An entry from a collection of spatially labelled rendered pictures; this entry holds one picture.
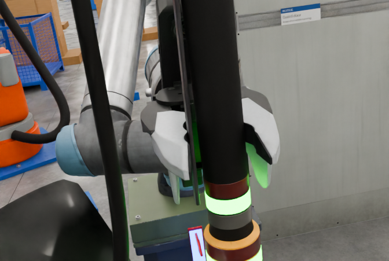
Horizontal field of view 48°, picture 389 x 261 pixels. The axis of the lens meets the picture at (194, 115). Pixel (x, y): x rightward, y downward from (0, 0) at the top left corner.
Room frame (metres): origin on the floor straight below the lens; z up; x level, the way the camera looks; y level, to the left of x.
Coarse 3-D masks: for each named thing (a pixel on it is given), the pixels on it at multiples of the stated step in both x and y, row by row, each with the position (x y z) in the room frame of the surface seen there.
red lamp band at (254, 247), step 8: (256, 240) 0.27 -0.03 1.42; (208, 248) 0.28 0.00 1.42; (216, 248) 0.27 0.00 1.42; (240, 248) 0.27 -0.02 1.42; (248, 248) 0.27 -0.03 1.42; (256, 248) 0.27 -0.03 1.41; (216, 256) 0.27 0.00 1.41; (224, 256) 0.27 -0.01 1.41; (232, 256) 0.27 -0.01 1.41; (240, 256) 0.27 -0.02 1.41; (248, 256) 0.27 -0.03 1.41
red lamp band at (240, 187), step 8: (248, 176) 0.28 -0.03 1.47; (208, 184) 0.28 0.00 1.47; (216, 184) 0.27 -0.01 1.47; (232, 184) 0.27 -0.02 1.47; (240, 184) 0.27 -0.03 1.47; (248, 184) 0.28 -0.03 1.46; (208, 192) 0.28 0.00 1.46; (216, 192) 0.27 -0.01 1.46; (224, 192) 0.27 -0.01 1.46; (232, 192) 0.27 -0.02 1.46; (240, 192) 0.27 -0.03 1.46
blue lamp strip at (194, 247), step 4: (192, 232) 0.63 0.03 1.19; (196, 232) 0.63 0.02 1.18; (200, 232) 0.63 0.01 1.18; (192, 236) 0.63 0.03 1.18; (200, 236) 0.63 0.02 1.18; (192, 240) 0.63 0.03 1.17; (200, 240) 0.63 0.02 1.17; (192, 244) 0.63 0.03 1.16; (196, 244) 0.63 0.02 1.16; (192, 248) 0.63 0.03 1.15; (196, 248) 0.63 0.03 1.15; (192, 252) 0.63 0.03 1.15; (196, 252) 0.63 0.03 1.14; (204, 252) 0.63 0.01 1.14; (196, 256) 0.63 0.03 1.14; (200, 256) 0.63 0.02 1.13; (204, 256) 0.63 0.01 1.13; (196, 260) 0.63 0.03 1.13; (200, 260) 0.63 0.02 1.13; (204, 260) 0.63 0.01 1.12
